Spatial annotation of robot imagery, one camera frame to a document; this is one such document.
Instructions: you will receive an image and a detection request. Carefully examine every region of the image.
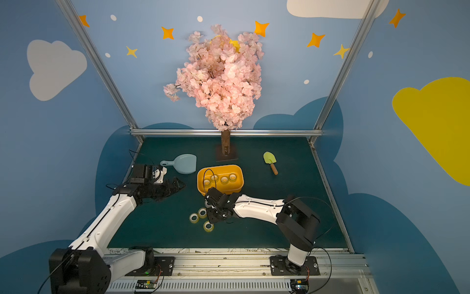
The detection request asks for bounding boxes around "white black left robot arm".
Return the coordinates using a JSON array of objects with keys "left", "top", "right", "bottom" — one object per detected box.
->
[{"left": 47, "top": 178, "right": 186, "bottom": 294}]

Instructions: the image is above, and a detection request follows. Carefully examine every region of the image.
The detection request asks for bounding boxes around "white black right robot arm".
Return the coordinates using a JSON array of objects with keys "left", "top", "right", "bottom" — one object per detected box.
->
[{"left": 204, "top": 187, "right": 321, "bottom": 268}]

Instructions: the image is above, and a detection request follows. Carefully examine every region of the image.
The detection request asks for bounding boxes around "yellow plastic storage box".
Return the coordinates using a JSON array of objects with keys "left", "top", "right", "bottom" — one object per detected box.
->
[{"left": 197, "top": 165, "right": 244, "bottom": 196}]

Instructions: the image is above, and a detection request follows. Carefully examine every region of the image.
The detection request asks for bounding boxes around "light blue plastic dustpan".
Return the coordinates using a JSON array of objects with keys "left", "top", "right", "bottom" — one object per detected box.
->
[{"left": 160, "top": 154, "right": 197, "bottom": 175}]

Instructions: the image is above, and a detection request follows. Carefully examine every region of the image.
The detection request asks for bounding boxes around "left green circuit board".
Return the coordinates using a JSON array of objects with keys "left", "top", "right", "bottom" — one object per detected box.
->
[{"left": 135, "top": 280, "right": 158, "bottom": 291}]

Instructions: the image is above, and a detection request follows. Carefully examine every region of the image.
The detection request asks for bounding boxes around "green circuit board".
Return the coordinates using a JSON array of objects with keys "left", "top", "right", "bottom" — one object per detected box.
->
[
  {"left": 290, "top": 279, "right": 309, "bottom": 294},
  {"left": 135, "top": 280, "right": 158, "bottom": 291}
]

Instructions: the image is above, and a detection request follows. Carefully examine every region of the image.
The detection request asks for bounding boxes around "right green circuit board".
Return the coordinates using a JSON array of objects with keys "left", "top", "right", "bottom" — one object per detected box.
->
[{"left": 290, "top": 279, "right": 309, "bottom": 294}]

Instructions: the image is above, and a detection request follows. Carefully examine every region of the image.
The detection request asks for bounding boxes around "pink blossom artificial tree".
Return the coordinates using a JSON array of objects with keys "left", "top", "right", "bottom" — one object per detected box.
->
[{"left": 164, "top": 24, "right": 264, "bottom": 153}]

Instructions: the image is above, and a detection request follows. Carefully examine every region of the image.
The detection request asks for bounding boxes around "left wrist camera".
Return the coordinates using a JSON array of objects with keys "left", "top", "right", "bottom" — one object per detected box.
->
[{"left": 129, "top": 164, "right": 167, "bottom": 185}]

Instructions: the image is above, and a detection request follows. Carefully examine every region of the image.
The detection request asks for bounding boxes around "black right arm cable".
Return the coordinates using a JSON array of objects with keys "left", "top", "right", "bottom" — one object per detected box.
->
[{"left": 202, "top": 168, "right": 218, "bottom": 192}]

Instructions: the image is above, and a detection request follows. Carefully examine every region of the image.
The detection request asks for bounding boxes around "dark metal tree base plate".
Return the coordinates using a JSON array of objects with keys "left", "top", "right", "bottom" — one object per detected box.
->
[{"left": 215, "top": 144, "right": 239, "bottom": 162}]

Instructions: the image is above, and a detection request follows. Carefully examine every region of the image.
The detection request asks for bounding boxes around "aluminium frame rail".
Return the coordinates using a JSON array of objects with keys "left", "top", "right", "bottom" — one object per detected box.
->
[{"left": 130, "top": 128, "right": 323, "bottom": 138}]

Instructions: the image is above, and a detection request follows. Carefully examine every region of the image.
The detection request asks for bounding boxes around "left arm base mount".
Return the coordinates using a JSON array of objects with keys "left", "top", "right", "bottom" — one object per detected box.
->
[{"left": 126, "top": 246, "right": 175, "bottom": 277}]

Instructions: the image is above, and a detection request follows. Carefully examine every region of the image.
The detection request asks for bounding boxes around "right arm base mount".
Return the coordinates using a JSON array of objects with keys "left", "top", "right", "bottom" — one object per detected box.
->
[{"left": 269, "top": 255, "right": 320, "bottom": 276}]

